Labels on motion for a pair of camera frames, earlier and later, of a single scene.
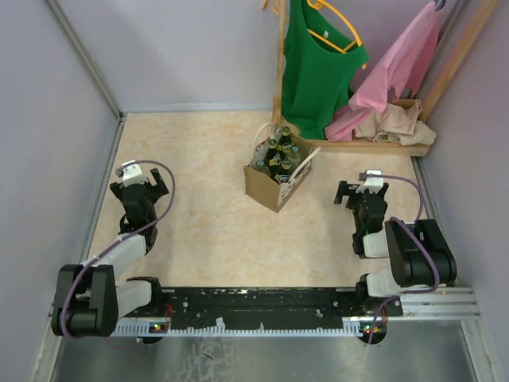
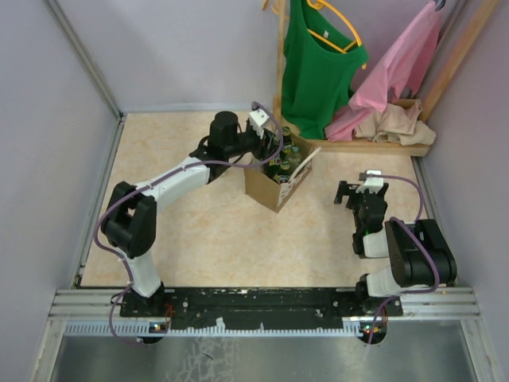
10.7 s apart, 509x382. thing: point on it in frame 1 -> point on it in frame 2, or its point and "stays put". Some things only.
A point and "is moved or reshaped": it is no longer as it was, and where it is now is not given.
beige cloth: x=396 y=125 stays put
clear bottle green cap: x=295 y=157 stays put
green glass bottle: x=272 y=151 is moved or reshaped
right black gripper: x=344 y=189 stays put
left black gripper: x=159 y=189 -> x=262 y=150
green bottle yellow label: x=285 y=140 stays put
